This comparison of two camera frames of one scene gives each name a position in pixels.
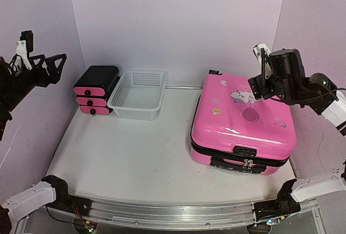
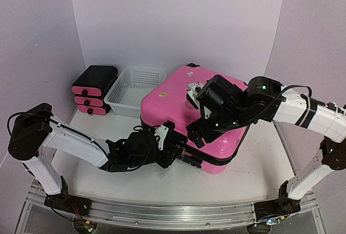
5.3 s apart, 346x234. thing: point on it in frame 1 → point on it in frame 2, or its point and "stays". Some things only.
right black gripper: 255,83 → 192,130
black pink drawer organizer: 93,88 stays
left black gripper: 54,75 → 168,159
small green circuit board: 91,226 stays
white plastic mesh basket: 139,94 stays
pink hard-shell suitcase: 232,130 → 167,101
